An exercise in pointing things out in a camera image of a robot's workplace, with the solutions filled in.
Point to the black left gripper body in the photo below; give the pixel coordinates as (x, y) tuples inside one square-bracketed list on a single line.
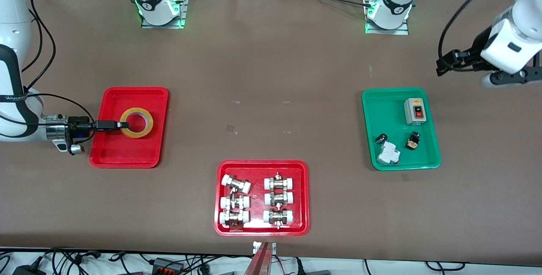
[(473, 55)]

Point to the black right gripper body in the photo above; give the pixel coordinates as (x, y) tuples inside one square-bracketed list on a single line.
[(79, 123)]

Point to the yellow tape roll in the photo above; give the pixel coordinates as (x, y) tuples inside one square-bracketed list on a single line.
[(136, 135)]

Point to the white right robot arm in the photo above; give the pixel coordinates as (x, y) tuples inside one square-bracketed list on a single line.
[(12, 20)]

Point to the red plastic tray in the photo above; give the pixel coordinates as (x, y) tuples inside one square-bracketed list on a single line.
[(127, 156), (257, 224)]

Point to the green plastic tray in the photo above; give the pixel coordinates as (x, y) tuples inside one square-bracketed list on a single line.
[(417, 158)]

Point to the brown tape square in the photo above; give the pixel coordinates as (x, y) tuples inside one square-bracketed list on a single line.
[(231, 128)]

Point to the black yellow push button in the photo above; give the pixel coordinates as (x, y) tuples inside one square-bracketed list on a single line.
[(412, 141)]

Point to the small black cylinder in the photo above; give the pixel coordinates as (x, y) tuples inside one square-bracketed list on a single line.
[(381, 138)]

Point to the white circuit breaker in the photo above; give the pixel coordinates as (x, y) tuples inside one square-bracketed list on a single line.
[(388, 154)]

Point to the white metal pipe fitting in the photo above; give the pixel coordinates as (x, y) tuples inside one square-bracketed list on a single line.
[(237, 184), (279, 198), (279, 183), (278, 216), (233, 218), (235, 202)]

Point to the grey connector block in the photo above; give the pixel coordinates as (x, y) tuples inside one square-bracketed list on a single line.
[(167, 265)]

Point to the black power adapter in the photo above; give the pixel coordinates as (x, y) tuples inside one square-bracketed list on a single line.
[(27, 270)]

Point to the red aluminium bar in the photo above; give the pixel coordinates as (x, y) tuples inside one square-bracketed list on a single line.
[(259, 264)]

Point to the aluminium arm base plate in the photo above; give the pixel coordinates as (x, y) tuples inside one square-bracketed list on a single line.
[(181, 12), (402, 31)]

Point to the grey switch box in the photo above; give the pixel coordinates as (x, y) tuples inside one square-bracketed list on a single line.
[(413, 116)]

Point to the silver metal bracket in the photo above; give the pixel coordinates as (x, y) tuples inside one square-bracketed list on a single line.
[(273, 247)]

